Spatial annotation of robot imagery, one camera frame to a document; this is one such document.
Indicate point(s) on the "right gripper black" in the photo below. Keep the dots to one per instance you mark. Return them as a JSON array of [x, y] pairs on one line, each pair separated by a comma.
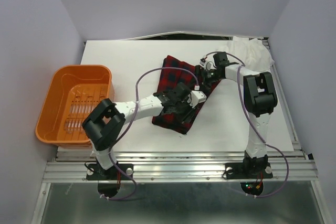
[[204, 86]]

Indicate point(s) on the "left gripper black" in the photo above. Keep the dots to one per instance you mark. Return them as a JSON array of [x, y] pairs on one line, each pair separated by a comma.
[[183, 118]]

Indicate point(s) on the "red plaid skirt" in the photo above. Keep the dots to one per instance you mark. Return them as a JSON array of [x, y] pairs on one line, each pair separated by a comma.
[[169, 78]]

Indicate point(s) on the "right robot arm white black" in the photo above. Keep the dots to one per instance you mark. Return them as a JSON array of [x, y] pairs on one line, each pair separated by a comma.
[[258, 99]]

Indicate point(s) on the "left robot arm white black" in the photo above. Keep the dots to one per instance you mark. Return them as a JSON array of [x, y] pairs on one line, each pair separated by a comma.
[[104, 124]]

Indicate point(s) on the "white crumpled skirt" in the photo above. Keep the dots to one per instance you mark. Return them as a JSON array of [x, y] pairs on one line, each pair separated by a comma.
[[252, 52]]

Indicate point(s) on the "orange plastic basket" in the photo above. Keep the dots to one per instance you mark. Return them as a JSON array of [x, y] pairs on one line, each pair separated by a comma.
[[74, 91]]

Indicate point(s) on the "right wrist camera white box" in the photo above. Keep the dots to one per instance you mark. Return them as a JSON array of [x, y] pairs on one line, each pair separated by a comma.
[[206, 64]]

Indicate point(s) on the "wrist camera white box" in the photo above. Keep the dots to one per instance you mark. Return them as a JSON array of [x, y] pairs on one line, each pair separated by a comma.
[[206, 64], [196, 97]]

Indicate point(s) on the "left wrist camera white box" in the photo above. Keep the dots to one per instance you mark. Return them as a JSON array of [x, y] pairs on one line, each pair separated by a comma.
[[196, 97]]

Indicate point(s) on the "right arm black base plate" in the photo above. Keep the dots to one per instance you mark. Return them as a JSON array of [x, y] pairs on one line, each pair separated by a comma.
[[236, 171]]

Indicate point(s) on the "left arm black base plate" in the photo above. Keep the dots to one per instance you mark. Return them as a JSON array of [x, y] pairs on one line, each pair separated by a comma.
[[95, 173]]

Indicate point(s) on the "aluminium right side rail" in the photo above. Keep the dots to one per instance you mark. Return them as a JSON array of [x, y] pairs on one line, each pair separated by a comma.
[[283, 95]]

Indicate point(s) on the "aluminium front rail frame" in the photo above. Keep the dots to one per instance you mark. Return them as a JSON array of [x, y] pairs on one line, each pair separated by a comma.
[[176, 167]]

